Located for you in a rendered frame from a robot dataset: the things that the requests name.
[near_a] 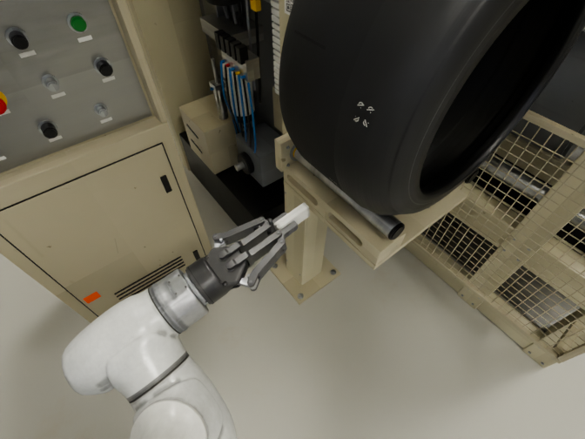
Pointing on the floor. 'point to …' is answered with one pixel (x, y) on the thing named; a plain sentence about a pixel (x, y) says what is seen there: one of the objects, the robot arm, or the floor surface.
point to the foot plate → (300, 293)
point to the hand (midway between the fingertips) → (292, 219)
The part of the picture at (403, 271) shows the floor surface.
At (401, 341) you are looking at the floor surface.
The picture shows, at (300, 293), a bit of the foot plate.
